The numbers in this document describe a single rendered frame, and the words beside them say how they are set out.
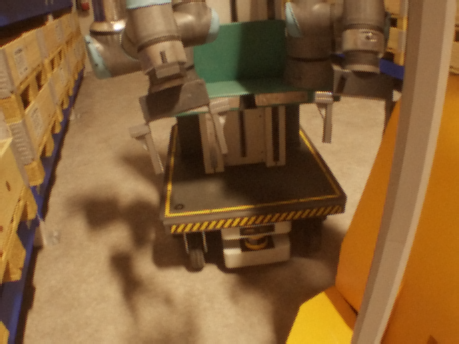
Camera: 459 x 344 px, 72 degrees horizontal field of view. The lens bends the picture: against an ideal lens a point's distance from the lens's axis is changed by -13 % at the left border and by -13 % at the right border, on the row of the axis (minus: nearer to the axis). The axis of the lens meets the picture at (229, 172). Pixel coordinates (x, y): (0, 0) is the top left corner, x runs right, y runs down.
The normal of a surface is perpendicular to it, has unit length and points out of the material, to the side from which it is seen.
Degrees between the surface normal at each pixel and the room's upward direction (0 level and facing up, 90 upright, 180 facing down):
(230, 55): 90
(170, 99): 67
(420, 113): 91
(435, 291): 74
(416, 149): 91
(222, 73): 90
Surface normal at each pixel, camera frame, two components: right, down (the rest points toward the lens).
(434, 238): -0.93, -0.04
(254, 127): 0.09, 0.50
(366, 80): -0.06, 0.12
